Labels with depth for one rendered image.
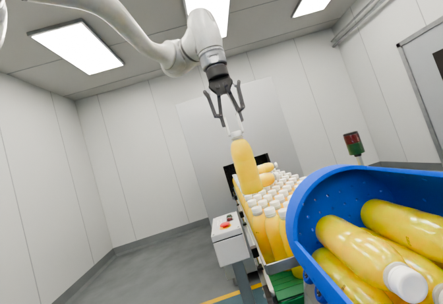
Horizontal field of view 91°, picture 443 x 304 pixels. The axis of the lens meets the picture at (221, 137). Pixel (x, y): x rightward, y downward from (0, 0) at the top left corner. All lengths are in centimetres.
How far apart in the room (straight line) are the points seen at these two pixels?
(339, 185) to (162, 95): 470
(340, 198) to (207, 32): 61
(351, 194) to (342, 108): 508
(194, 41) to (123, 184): 458
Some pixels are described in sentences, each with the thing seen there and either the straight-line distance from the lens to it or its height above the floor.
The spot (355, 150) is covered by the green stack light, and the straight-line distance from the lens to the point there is 113.
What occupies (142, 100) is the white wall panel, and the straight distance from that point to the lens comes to 517.
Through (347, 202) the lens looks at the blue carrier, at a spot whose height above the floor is 114.
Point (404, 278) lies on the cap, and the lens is 40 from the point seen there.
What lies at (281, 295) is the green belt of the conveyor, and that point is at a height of 89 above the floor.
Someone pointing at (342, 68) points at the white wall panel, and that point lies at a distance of 593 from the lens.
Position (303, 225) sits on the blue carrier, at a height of 112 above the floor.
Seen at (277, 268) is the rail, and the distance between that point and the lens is 78.
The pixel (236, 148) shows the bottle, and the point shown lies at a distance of 69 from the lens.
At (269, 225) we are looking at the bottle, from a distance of 82.
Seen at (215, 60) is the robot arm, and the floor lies 163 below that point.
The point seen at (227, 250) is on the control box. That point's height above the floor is 104.
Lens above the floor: 134
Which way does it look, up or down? 4 degrees up
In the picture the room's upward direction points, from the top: 17 degrees counter-clockwise
